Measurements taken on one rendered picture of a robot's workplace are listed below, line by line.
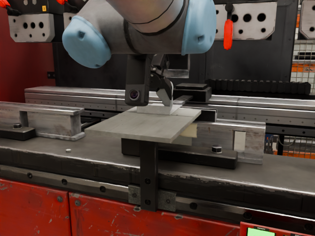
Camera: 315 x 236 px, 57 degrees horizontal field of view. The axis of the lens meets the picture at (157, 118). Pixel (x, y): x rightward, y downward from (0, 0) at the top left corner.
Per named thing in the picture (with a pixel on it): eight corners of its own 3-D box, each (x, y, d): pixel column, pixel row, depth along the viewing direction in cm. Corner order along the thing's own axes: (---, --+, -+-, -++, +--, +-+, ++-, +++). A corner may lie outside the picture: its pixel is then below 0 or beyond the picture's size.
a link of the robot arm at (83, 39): (109, 28, 36) (143, -19, 42) (46, 31, 41) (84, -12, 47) (132, 74, 42) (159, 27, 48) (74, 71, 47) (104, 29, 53)
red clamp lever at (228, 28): (222, 49, 64) (224, 3, 61) (224, 49, 67) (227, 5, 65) (230, 49, 63) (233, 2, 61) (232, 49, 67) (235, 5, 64)
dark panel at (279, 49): (56, 98, 155) (48, 11, 144) (58, 97, 156) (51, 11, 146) (285, 114, 117) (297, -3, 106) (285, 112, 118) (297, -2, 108)
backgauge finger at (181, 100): (155, 108, 85) (155, 91, 83) (179, 95, 108) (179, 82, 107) (195, 111, 81) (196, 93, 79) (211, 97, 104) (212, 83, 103)
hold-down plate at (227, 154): (121, 154, 79) (121, 143, 78) (130, 148, 83) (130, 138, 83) (235, 170, 68) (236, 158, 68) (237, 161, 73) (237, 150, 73)
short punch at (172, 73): (152, 77, 79) (152, 41, 76) (154, 76, 80) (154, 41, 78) (187, 78, 75) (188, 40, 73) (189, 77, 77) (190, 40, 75)
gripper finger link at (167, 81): (178, 94, 68) (162, 68, 62) (176, 99, 67) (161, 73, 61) (160, 97, 70) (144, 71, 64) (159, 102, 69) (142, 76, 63)
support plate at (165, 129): (84, 133, 57) (84, 129, 57) (138, 108, 81) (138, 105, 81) (170, 143, 51) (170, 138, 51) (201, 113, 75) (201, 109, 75)
